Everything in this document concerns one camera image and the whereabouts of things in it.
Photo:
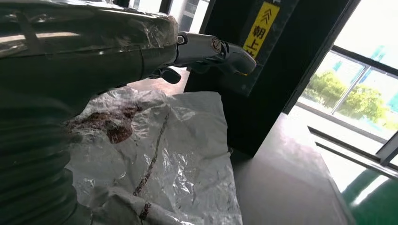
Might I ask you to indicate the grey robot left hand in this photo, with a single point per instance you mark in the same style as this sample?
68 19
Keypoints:
77 62

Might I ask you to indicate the grey parcel bag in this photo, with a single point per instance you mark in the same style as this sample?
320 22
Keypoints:
186 139

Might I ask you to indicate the black inbound scanner machine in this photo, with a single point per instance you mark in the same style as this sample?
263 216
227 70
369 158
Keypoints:
295 37

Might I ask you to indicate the green conveyor belt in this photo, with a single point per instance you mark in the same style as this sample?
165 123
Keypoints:
373 202

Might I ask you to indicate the yellow black ruler label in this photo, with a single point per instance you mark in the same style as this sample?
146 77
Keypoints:
261 28

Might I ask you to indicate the green tree outside window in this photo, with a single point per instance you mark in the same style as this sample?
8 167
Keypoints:
360 102

